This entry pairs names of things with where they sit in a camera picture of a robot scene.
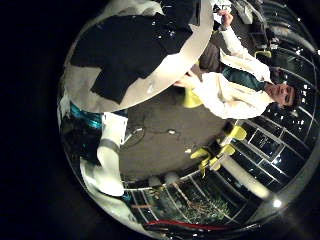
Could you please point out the black piece of clothing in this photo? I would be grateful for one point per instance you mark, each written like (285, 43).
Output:
(126, 50)

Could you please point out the white round column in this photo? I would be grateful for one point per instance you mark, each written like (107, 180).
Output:
(246, 180)

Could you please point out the white round bollard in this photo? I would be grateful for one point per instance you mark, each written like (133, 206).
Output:
(171, 177)
(154, 181)

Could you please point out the yellow plastic chair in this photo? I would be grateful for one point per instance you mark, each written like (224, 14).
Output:
(263, 53)
(191, 98)
(206, 155)
(238, 132)

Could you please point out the red pipe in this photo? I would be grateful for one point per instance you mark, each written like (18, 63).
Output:
(186, 225)

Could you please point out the small white floor object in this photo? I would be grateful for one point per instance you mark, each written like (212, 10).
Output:
(188, 150)
(171, 132)

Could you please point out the person in white shirt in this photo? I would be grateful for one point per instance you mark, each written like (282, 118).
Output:
(226, 96)

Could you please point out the green plant behind window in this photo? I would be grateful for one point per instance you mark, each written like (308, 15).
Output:
(200, 206)

